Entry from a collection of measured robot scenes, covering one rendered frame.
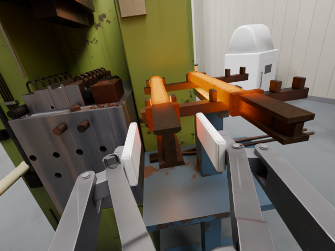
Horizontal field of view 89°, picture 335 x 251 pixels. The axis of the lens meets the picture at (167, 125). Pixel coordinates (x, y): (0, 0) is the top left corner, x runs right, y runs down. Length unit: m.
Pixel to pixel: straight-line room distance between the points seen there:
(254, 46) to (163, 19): 2.42
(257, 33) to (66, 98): 2.85
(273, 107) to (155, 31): 0.59
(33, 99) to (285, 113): 0.72
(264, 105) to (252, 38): 2.87
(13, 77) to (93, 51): 0.41
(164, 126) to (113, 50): 0.97
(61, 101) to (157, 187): 0.45
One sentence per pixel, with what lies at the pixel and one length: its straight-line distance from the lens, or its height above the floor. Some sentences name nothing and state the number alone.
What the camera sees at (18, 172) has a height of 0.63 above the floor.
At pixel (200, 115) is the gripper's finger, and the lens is 0.19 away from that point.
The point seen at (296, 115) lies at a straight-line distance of 0.21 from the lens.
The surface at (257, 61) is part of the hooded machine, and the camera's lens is 3.00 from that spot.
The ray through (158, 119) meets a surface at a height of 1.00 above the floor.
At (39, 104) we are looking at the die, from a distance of 0.75.
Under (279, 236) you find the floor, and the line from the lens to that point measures 1.35.
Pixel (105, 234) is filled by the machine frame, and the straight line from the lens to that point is 1.01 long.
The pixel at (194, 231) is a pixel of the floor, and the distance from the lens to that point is 1.28.
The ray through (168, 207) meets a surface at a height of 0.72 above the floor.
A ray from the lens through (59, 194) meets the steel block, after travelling 0.87.
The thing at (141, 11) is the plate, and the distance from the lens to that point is 0.73.
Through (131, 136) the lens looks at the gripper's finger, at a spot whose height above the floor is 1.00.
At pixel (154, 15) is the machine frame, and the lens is 0.74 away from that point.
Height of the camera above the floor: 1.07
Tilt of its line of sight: 25 degrees down
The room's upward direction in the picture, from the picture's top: 8 degrees counter-clockwise
